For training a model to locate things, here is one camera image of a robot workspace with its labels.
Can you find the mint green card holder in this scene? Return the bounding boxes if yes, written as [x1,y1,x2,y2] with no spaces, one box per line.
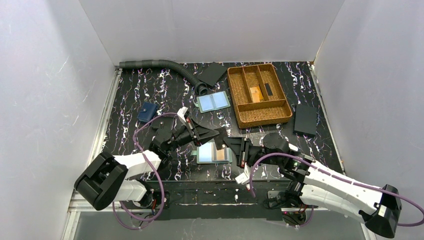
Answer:
[191,141,234,164]

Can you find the black credit card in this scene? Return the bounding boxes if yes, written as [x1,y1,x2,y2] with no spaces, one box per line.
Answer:
[214,127,228,150]

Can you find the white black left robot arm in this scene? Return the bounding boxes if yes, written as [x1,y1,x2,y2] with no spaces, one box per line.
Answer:
[74,117,227,211]

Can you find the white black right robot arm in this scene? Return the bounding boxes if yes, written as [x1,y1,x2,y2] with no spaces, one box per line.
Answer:
[223,133,402,239]

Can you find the open mint card holder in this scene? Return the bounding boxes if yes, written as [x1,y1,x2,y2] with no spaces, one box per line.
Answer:
[194,91,231,113]

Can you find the orange card in tray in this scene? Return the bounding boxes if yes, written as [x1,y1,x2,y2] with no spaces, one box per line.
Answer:
[249,86,264,103]

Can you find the black card in tray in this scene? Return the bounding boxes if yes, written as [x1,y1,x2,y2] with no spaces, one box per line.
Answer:
[264,83,273,96]

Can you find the navy blue wallet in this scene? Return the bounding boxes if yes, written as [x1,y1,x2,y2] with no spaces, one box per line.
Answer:
[137,102,158,124]

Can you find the wicker divided tray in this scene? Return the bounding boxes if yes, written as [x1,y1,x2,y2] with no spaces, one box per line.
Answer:
[227,63,293,129]

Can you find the black flat pad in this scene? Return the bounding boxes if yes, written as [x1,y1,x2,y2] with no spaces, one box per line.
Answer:
[198,62,228,87]

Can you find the black flat wallet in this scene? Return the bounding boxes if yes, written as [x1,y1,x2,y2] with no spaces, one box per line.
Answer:
[293,104,318,137]

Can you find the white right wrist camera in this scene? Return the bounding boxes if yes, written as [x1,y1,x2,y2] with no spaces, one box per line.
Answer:
[235,165,251,188]

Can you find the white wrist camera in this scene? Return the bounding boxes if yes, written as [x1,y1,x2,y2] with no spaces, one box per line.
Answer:
[235,165,251,188]
[177,106,188,125]

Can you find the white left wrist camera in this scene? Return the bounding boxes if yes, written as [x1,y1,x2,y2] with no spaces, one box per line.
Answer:
[177,106,188,125]

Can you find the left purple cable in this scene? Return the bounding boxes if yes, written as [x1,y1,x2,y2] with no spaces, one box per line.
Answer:
[111,112,181,231]

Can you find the purple cable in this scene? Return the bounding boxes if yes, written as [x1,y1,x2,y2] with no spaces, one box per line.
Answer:
[111,112,181,231]
[248,152,424,229]

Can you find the grey corrugated hose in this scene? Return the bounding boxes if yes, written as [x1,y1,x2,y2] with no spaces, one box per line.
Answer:
[119,59,210,97]

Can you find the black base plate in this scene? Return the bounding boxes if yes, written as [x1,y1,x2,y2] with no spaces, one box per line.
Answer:
[119,179,319,222]

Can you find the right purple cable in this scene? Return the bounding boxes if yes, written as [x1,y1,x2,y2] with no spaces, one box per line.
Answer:
[248,152,424,229]

